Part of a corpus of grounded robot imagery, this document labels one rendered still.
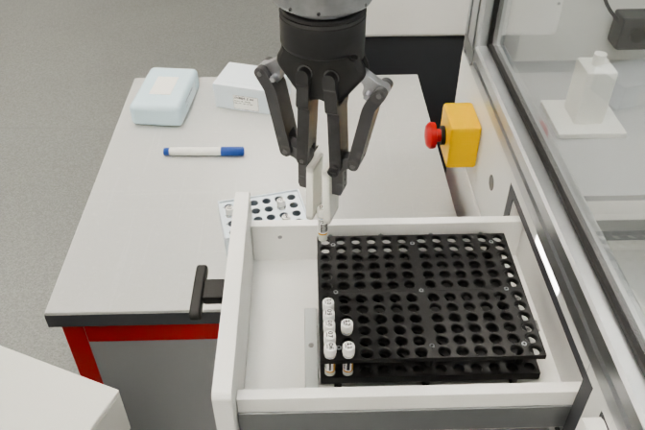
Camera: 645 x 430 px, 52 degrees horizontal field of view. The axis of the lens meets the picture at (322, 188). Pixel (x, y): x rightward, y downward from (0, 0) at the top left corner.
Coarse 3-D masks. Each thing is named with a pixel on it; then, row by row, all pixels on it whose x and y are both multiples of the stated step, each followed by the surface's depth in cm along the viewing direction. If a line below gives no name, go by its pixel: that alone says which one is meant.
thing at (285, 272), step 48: (288, 240) 82; (384, 240) 83; (432, 240) 83; (480, 240) 83; (528, 240) 80; (288, 288) 81; (528, 288) 80; (288, 336) 75; (288, 384) 70; (384, 384) 70; (432, 384) 70; (480, 384) 63; (528, 384) 63; (576, 384) 63
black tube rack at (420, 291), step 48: (336, 240) 78; (336, 288) 72; (384, 288) 72; (432, 288) 72; (480, 288) 72; (384, 336) 67; (432, 336) 67; (480, 336) 67; (528, 336) 68; (336, 384) 69
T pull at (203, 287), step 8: (200, 272) 72; (200, 280) 71; (208, 280) 71; (216, 280) 71; (224, 280) 71; (200, 288) 70; (208, 288) 71; (216, 288) 71; (192, 296) 70; (200, 296) 70; (208, 296) 70; (216, 296) 70; (192, 304) 69; (200, 304) 69; (192, 312) 68; (200, 312) 68; (192, 320) 68
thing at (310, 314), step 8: (304, 312) 76; (312, 312) 76; (304, 320) 75; (312, 320) 75; (304, 328) 74; (312, 328) 74; (528, 328) 74; (304, 336) 74; (312, 336) 74; (312, 344) 73; (312, 352) 72; (312, 360) 71; (312, 368) 70; (312, 376) 69; (312, 384) 69
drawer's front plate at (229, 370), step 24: (240, 192) 80; (240, 216) 77; (240, 240) 74; (240, 264) 71; (240, 288) 68; (240, 312) 68; (240, 336) 67; (216, 360) 61; (240, 360) 67; (216, 384) 59; (240, 384) 67; (216, 408) 60
